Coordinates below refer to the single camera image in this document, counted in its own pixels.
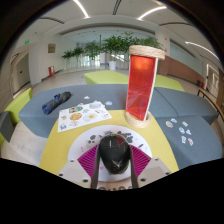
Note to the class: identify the grey upholstered bench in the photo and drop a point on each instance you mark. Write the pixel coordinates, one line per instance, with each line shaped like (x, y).
(196, 156)

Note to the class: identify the lime green bench with grey end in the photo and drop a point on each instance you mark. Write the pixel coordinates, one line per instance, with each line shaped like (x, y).
(18, 103)

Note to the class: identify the brown wall plaque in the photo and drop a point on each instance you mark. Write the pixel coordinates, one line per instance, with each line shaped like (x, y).
(51, 48)

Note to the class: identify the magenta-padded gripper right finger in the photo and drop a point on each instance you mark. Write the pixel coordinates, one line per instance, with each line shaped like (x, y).
(153, 168)

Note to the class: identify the group of small stickers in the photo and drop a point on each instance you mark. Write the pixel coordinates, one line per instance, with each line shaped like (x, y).
(182, 130)

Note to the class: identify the rectangular white sticker sheet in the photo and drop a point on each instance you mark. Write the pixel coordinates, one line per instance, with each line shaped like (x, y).
(81, 116)

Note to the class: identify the wooden chair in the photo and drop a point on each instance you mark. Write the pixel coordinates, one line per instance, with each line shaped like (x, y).
(218, 96)

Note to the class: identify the folded dark blue umbrella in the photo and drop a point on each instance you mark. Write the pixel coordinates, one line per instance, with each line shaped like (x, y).
(55, 103)

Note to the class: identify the row of potted plants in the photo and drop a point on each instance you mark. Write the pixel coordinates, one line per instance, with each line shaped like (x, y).
(113, 45)

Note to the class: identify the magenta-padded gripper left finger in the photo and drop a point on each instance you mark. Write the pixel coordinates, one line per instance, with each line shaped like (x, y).
(71, 170)

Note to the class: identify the black computer mouse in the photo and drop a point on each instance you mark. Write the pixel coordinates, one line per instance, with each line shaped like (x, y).
(114, 153)

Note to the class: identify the green exit sign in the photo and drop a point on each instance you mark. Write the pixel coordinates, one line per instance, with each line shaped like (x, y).
(26, 42)

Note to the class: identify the white door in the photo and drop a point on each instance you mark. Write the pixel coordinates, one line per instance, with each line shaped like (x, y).
(23, 73)

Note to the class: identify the red bin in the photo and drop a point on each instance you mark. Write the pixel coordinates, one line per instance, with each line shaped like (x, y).
(51, 71)

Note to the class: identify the ceiling strip lights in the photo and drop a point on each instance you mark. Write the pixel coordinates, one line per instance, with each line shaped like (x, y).
(80, 7)

